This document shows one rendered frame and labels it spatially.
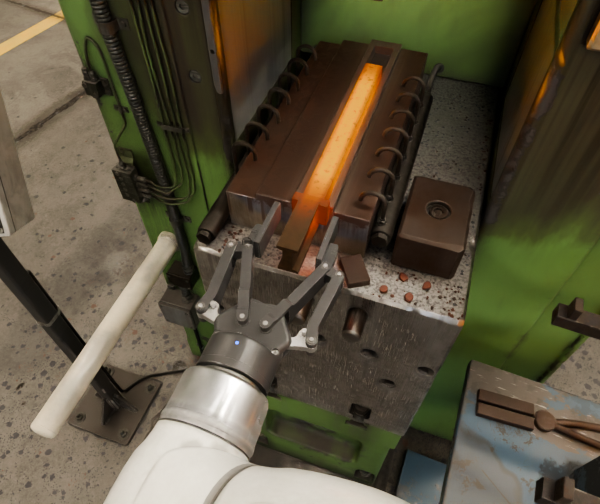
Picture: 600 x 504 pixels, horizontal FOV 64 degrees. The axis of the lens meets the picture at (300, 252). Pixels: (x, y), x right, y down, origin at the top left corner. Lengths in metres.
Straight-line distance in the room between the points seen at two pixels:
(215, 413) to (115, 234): 1.63
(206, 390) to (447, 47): 0.77
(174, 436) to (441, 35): 0.81
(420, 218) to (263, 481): 0.40
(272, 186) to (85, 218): 1.54
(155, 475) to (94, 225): 1.73
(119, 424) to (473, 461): 1.08
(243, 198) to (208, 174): 0.24
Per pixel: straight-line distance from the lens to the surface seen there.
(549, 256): 0.83
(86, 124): 2.61
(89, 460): 1.60
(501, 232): 0.79
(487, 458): 0.82
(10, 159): 0.76
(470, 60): 1.01
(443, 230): 0.63
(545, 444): 0.86
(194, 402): 0.44
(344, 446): 1.34
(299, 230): 0.56
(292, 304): 0.50
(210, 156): 0.85
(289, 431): 1.35
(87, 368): 0.96
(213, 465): 0.40
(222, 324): 0.50
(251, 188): 0.66
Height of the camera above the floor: 1.44
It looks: 52 degrees down
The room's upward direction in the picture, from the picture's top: straight up
